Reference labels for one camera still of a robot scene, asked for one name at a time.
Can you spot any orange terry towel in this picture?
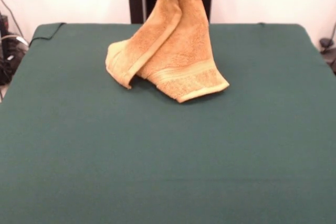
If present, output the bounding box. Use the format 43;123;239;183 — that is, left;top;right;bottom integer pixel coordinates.
104;0;230;104

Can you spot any black box with red light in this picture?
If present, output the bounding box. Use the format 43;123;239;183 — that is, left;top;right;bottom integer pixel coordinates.
0;14;11;36

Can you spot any dark green table cloth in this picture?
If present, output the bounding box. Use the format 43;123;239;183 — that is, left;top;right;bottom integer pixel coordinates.
0;23;336;224

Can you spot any black plug with cable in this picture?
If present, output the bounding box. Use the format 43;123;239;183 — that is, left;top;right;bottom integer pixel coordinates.
319;37;336;75

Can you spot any black cable tangle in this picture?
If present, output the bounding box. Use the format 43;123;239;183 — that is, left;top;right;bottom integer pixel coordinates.
0;34;29;86

